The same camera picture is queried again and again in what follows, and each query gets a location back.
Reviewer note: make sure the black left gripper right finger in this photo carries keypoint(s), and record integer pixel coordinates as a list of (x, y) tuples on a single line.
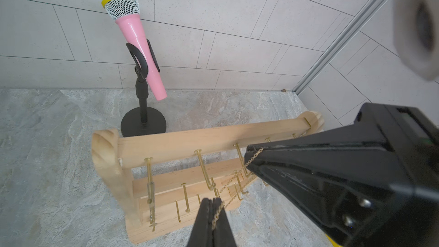
[(219, 232)]

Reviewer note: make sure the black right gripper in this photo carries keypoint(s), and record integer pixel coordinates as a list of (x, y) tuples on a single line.
[(380, 182)]

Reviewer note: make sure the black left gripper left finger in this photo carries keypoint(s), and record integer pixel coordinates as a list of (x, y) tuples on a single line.
[(202, 233)]

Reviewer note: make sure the wooden jewelry display stand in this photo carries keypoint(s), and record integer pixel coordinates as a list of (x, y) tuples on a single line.
[(159, 180)]

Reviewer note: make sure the black microphone stand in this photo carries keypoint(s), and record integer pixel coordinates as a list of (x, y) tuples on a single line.
[(142, 120)]

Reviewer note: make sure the yellow plastic triangle piece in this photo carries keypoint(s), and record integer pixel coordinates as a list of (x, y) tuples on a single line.
[(333, 243)]

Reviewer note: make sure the pink toy microphone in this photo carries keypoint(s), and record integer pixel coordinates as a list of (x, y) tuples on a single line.
[(126, 14)]

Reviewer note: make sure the aluminium corner frame post right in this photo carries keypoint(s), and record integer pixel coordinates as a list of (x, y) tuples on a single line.
[(355, 25)]

